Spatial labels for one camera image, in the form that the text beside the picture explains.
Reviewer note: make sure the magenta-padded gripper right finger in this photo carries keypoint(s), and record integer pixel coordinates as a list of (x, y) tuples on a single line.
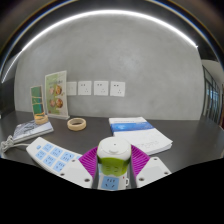
[(154, 170)]

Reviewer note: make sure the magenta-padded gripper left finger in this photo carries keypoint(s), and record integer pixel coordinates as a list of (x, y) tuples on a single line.
[(75, 171)]

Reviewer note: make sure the white and green charger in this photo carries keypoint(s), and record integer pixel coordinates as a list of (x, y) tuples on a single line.
[(114, 151)]

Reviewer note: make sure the white book with blue band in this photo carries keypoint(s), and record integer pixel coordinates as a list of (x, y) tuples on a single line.
[(145, 136)]

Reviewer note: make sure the beige masking tape roll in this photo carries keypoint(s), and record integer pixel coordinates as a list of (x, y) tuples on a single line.
[(76, 126)]

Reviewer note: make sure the grey printed booklet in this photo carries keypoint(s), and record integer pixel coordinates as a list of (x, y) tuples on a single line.
[(31, 129)]

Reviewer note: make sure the small beige tape roll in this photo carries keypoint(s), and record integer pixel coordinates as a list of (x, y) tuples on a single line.
[(41, 120)]

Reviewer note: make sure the clear acrylic menu stand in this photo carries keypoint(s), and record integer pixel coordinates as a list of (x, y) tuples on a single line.
[(56, 95)]

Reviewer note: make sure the small green and yellow sign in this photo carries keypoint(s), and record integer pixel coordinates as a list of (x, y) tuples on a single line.
[(37, 100)]

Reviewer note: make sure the dark framed glass window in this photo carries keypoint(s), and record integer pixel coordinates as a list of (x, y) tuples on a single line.
[(213, 96)]

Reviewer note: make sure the white ceiling light strip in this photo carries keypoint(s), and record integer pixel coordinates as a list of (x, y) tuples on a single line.
[(100, 13)]

